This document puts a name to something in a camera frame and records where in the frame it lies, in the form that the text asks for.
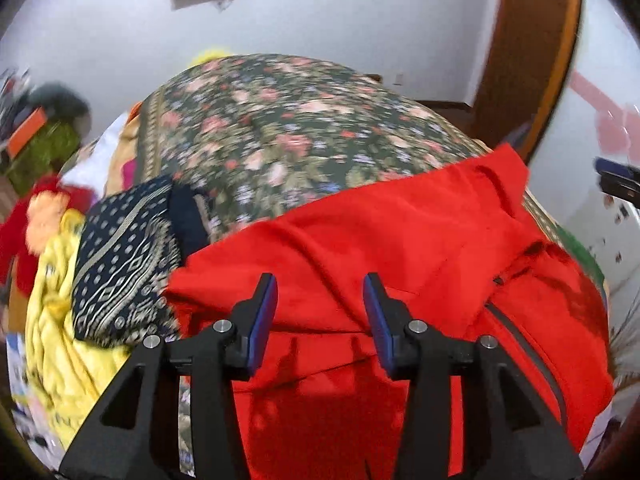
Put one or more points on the floral bedspread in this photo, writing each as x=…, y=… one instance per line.
x=280, y=125

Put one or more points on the yellow garment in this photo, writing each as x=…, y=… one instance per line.
x=55, y=310

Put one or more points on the white cloth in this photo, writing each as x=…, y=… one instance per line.
x=95, y=160

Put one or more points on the orange blanket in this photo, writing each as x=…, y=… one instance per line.
x=122, y=135

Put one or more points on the yellow fluffy object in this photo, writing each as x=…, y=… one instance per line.
x=212, y=56

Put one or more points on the red zip jacket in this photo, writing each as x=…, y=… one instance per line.
x=375, y=240

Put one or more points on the brown wooden door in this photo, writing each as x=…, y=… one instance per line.
x=525, y=35

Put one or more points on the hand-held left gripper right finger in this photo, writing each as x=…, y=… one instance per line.
x=377, y=320

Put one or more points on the red plush toy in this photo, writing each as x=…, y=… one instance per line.
x=15, y=230

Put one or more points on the orange box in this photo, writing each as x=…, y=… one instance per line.
x=27, y=132

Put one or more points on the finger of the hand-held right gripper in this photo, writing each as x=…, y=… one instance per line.
x=612, y=165
x=622, y=187

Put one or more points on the green patterned cloth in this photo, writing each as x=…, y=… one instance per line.
x=47, y=152

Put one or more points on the pile of papers and bags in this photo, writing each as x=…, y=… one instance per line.
x=25, y=400

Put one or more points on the green fabric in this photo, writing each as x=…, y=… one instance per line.
x=582, y=255

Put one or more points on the navy patterned cloth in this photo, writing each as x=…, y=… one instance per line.
x=120, y=260

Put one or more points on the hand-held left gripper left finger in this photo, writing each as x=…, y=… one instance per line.
x=261, y=320

